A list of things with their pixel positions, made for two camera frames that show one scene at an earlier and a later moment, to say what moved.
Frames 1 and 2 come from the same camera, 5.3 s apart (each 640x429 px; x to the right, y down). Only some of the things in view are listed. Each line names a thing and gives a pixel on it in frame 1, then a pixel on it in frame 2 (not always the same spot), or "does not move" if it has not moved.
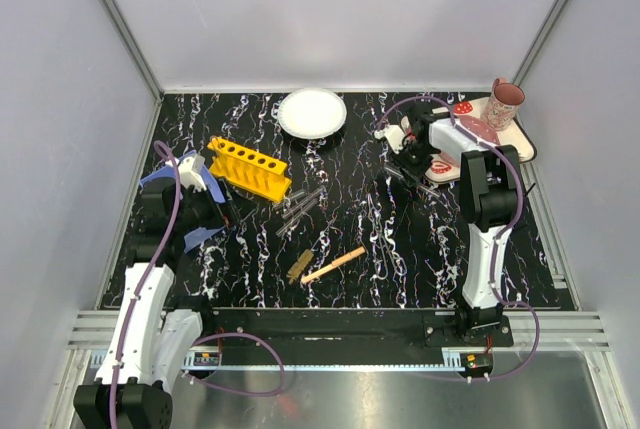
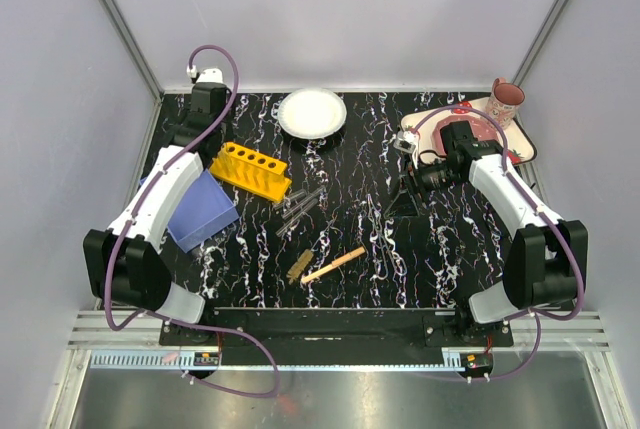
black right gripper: (407, 158) → (413, 184)
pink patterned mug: (504, 103) does not move
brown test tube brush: (304, 260) does not move
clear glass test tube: (302, 204) does not move
